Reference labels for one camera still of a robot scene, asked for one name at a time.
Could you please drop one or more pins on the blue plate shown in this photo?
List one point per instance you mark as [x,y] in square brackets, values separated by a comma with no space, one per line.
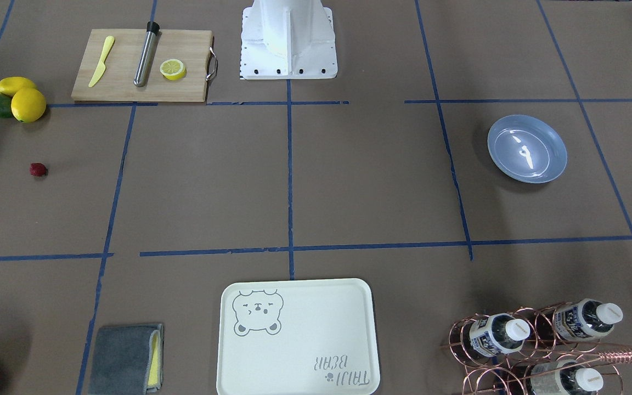
[527,149]

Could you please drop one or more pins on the red strawberry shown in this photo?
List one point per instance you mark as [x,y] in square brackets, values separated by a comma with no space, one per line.
[38,169]

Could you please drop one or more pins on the cream bear tray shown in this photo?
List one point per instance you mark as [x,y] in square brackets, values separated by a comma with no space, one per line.
[298,337]

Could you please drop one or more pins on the lemon half slice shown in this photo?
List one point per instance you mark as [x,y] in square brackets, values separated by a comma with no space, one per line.
[173,69]

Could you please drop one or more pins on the steel muddler black tip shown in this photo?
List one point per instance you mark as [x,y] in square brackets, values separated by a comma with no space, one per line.
[146,58]

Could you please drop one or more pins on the tea bottle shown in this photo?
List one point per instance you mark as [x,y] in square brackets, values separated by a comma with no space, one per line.
[564,377]
[493,336]
[586,320]

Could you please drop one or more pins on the bamboo cutting board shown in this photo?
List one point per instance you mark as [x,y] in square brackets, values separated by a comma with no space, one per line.
[192,47]

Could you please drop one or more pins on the grey yellow cloth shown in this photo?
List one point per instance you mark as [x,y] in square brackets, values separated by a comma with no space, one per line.
[128,359]

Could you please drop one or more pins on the yellow plastic knife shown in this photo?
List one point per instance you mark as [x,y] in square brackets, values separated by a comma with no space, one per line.
[101,67]

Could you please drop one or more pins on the yellow lemon lower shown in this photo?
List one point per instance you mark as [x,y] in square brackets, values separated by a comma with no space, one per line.
[28,105]

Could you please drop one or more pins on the yellow lemon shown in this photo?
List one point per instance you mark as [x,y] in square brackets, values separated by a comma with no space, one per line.
[28,105]
[11,85]

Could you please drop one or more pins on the tea bottle front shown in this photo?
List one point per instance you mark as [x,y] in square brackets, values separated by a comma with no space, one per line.
[564,377]

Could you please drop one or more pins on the yellow lemon upper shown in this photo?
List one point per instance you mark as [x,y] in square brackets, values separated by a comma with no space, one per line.
[11,85]

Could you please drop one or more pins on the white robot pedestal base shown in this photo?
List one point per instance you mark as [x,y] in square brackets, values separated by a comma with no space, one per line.
[287,40]

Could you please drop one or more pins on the copper wire bottle rack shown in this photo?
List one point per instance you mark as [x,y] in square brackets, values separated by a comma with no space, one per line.
[507,374]

